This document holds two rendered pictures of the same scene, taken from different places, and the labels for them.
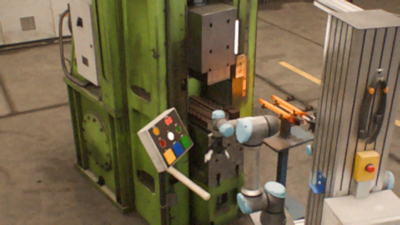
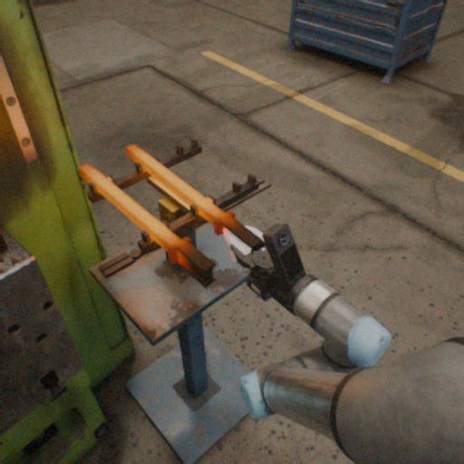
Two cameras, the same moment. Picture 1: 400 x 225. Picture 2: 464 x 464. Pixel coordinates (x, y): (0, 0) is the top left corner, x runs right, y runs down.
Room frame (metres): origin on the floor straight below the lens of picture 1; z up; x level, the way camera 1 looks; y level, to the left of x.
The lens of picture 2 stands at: (2.53, -0.63, 1.55)
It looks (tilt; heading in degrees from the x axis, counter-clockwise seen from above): 43 degrees down; 349
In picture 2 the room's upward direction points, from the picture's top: straight up
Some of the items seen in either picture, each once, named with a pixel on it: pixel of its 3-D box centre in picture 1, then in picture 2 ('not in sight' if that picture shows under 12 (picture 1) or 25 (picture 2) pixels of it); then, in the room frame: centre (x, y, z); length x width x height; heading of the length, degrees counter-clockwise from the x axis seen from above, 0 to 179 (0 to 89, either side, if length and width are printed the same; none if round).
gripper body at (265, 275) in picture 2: (317, 127); (281, 277); (3.02, -0.82, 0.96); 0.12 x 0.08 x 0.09; 30
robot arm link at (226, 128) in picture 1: (227, 127); not in sight; (2.50, -0.15, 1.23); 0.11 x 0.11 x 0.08; 21
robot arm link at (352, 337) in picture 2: not in sight; (351, 332); (2.88, -0.90, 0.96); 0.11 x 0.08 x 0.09; 30
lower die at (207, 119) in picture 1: (200, 111); not in sight; (3.26, 0.01, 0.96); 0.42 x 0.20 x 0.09; 39
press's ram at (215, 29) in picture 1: (204, 32); not in sight; (3.29, -0.02, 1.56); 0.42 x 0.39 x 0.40; 39
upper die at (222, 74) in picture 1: (200, 66); not in sight; (3.26, 0.01, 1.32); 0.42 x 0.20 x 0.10; 39
